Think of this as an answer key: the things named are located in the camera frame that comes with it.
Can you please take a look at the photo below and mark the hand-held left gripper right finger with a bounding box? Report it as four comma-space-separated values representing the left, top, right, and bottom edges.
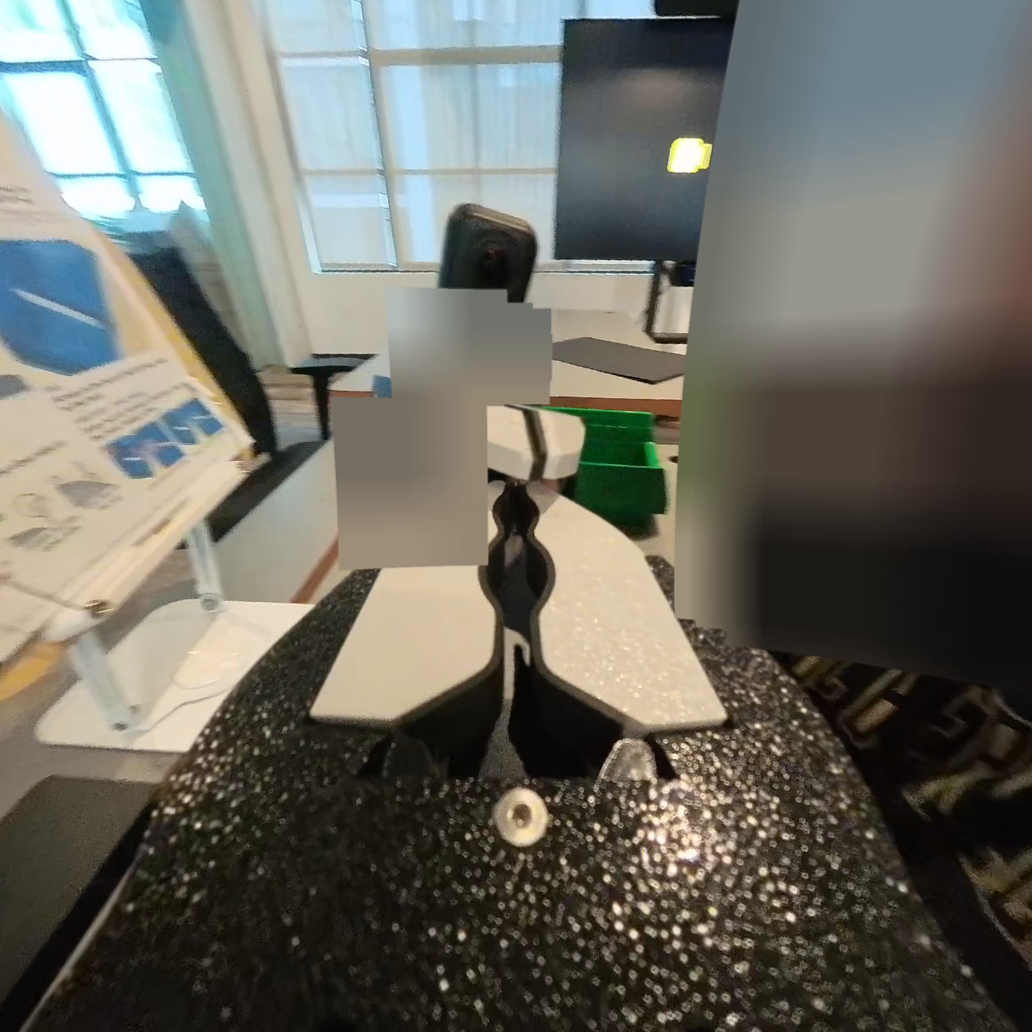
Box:
528, 494, 732, 738

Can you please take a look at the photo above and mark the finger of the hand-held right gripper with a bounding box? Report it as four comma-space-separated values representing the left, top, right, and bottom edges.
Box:
539, 407, 587, 482
488, 405, 536, 478

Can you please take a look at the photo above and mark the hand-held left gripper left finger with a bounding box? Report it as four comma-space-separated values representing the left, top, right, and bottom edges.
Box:
310, 567, 498, 728

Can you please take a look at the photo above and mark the black desk mat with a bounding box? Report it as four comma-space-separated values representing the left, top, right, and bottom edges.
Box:
0, 772, 159, 1032

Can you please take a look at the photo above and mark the green plastic bin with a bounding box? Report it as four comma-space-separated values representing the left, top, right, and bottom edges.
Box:
574, 442, 669, 519
555, 405, 656, 466

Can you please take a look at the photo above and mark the white table with wooden edge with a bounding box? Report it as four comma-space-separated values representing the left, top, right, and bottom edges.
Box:
329, 333, 688, 422

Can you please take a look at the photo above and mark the black table mat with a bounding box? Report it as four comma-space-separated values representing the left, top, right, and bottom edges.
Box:
551, 337, 688, 385

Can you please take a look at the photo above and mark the large paned window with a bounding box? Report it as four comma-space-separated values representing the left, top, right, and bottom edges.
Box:
0, 0, 567, 274

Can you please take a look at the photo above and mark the large black screen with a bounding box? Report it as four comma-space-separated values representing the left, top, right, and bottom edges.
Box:
555, 16, 736, 261

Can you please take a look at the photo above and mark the black stool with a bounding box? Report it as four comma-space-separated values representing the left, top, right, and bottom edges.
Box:
289, 353, 366, 442

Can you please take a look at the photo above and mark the clear acrylic poster stand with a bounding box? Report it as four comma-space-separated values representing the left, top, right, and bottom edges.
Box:
34, 516, 317, 753

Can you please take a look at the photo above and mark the person's black printed clothing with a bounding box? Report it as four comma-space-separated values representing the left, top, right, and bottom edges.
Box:
770, 651, 1032, 1032

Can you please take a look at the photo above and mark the white poster board yellow edge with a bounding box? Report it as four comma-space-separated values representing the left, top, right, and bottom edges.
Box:
0, 109, 253, 670

